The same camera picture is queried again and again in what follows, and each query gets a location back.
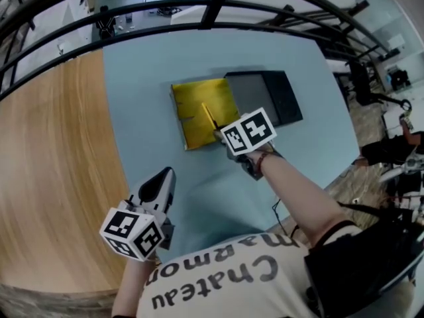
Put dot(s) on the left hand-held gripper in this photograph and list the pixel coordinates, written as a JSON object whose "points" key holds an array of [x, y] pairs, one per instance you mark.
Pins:
{"points": [[132, 234]]}

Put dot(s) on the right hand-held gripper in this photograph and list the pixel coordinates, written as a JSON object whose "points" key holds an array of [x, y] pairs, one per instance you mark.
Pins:
{"points": [[248, 131]]}

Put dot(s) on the yellow pencil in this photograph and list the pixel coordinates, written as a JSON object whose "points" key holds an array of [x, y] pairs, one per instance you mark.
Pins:
{"points": [[208, 114]]}

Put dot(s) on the black box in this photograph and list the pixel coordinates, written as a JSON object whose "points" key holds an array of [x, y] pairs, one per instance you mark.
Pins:
{"points": [[198, 114]]}

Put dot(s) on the person's right forearm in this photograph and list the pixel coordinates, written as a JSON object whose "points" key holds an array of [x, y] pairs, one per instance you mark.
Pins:
{"points": [[298, 197]]}

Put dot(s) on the black shoulder bag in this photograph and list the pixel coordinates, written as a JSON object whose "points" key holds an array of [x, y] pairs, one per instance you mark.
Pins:
{"points": [[364, 263]]}

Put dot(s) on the person's left forearm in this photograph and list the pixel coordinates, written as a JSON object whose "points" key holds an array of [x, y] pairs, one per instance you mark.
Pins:
{"points": [[132, 290]]}

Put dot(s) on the white printed T-shirt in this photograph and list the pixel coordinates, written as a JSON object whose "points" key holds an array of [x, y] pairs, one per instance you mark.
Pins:
{"points": [[225, 283]]}

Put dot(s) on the black metal railing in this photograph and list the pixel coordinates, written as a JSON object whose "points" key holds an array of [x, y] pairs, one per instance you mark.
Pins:
{"points": [[212, 2]]}

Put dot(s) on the black office chair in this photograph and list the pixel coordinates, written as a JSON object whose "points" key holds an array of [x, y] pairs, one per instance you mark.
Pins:
{"points": [[362, 84]]}

